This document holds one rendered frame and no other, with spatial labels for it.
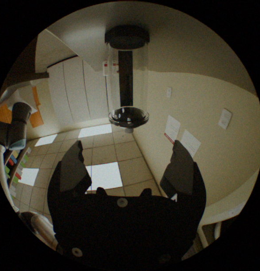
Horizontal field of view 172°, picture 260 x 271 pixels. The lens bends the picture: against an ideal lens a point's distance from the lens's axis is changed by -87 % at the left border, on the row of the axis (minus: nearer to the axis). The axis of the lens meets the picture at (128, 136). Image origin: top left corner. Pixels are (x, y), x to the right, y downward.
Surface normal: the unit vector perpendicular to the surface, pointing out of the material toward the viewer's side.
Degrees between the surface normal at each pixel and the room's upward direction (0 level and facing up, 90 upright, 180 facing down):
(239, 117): 90
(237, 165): 90
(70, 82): 90
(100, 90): 90
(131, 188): 180
